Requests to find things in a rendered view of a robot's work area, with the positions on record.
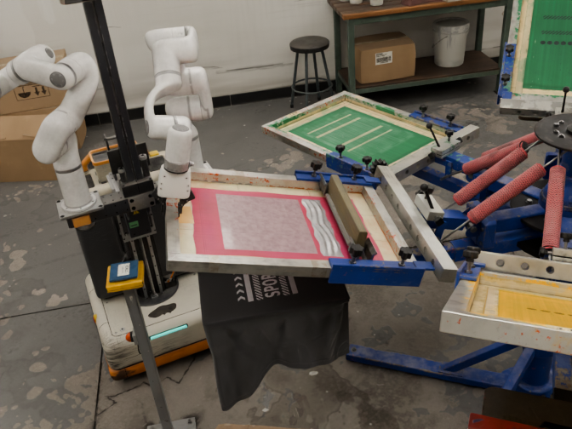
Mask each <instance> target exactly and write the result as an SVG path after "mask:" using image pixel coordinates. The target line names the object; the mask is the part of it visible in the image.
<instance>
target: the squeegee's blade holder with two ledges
mask: <svg viewBox="0 0 572 429"><path fill-rule="evenodd" d="M325 197H326V199H327V201H328V203H329V206H330V208H331V210H332V212H333V215H334V217H335V219H336V221H337V224H338V226H339V228H340V230H341V233H342V235H343V237H344V239H345V240H346V244H347V246H349V244H350V242H351V241H350V239H349V236H348V234H347V232H346V229H345V227H344V225H343V223H342V221H341V219H340V217H339V215H338V212H337V210H336V208H335V206H334V204H333V202H332V199H331V197H330V195H329V194H328V193H326V194H325Z"/></svg>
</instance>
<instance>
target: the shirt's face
mask: <svg viewBox="0 0 572 429"><path fill-rule="evenodd" d="M199 275H200V283H201V292H202V302H203V318H204V322H205V323H213V322H219V321H223V320H228V319H233V318H238V317H247V316H251V315H256V314H261V313H266V312H275V311H280V310H284V309H289V308H294V307H299V306H308V305H313V304H317V303H323V302H327V301H332V300H341V299H345V298H349V299H350V296H349V294H348V292H347V290H346V286H345V284H343V283H328V280H329V278H328V277H295V279H296V282H297V285H298V288H299V291H300V293H297V294H291V295H283V296H278V297H273V298H268V299H263V300H254V301H250V302H244V303H239V304H238V303H237V296H236V290H235V285H234V280H233V275H232V274H230V273H209V272H199Z"/></svg>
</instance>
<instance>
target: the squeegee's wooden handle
mask: <svg viewBox="0 0 572 429"><path fill-rule="evenodd" d="M327 193H328V194H329V195H330V197H331V199H332V202H333V204H334V206H335V208H336V210H337V212H338V215H339V217H340V219H341V221H342V223H343V225H344V227H345V229H346V232H347V234H348V236H349V237H352V239H353V241H354V243H355V244H360V245H361V246H362V247H364V245H365V241H366V238H367V236H368V232H367V230H366V228H365V227H364V225H363V222H362V221H361V219H360V217H359V215H358V212H357V211H356V209H355V207H354V205H353V204H352V201H351V199H350V198H349V196H348V194H347V192H346V189H345V187H344V186H343V184H342V182H341V181H340V178H339V176H338V175H337V174H332V175H331V176H330V179H329V185H328V190H327Z"/></svg>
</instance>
